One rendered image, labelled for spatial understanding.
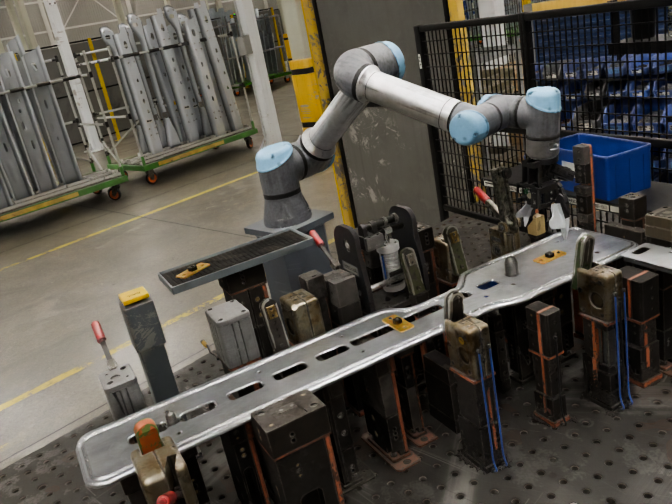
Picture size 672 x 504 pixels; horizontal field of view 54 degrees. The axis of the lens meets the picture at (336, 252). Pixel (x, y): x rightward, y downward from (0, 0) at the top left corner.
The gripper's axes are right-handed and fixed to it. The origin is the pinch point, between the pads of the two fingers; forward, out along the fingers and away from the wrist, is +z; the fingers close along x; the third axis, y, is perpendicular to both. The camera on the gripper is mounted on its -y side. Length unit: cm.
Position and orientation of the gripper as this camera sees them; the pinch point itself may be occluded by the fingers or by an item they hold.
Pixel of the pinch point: (546, 230)
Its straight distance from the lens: 172.9
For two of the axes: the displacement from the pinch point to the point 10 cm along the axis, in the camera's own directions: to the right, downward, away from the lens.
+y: -8.2, 3.3, -4.8
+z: 1.2, 9.0, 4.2
